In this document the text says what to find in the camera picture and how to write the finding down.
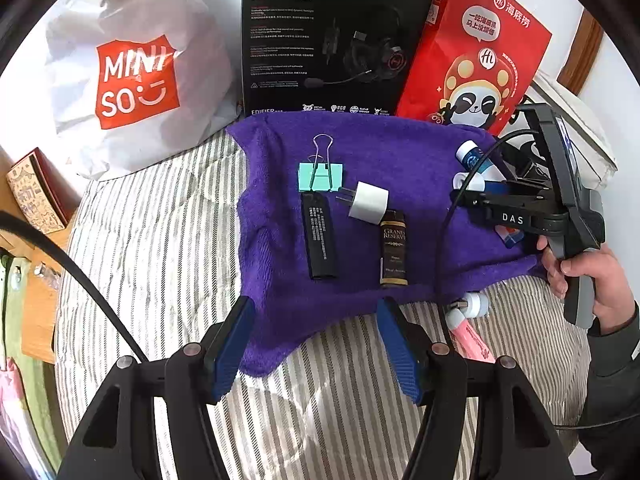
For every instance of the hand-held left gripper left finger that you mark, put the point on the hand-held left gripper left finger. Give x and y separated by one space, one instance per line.
232 345

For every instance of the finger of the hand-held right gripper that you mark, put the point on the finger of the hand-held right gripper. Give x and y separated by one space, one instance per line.
470 199
495 187

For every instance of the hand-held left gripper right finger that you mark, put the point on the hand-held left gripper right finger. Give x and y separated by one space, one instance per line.
400 355

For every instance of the white clear plastic jar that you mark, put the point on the white clear plastic jar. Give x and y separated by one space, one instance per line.
462 181

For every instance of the orange and blue correction tape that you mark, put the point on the orange and blue correction tape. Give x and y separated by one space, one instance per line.
510 237

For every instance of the pink tube with white cap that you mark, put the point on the pink tube with white cap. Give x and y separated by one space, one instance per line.
472 337

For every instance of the dark brown chocolate bar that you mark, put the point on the dark brown chocolate bar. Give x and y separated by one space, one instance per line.
394 250

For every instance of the white charger plug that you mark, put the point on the white charger plug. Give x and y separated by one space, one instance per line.
367 202

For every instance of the black rectangular stick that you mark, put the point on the black rectangular stick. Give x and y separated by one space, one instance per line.
319 235

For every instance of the person's right forearm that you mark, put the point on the person's right forearm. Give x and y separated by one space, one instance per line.
615 385

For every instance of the person's right hand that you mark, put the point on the person's right hand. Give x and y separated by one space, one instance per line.
610 285

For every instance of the white bottle with blue label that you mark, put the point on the white bottle with blue label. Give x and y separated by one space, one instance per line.
470 155

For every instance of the purple towel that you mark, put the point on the purple towel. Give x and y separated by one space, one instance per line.
400 160

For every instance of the striped bed sheet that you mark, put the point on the striped bed sheet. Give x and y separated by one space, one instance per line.
150 260

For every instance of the red panda paper bag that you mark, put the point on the red panda paper bag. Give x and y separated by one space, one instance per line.
450 60

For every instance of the teal binder clip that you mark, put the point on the teal binder clip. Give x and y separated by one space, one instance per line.
320 177

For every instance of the green cloth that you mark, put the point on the green cloth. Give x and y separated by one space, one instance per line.
30 400

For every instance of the black headset box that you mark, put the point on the black headset box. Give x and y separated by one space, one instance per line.
300 35

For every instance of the beige patterned box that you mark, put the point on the beige patterned box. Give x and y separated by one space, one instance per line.
35 195

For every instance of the white plastic bag orange logo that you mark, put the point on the white plastic bag orange logo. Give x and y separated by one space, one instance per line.
150 20

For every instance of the wooden frame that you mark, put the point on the wooden frame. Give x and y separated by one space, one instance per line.
582 55

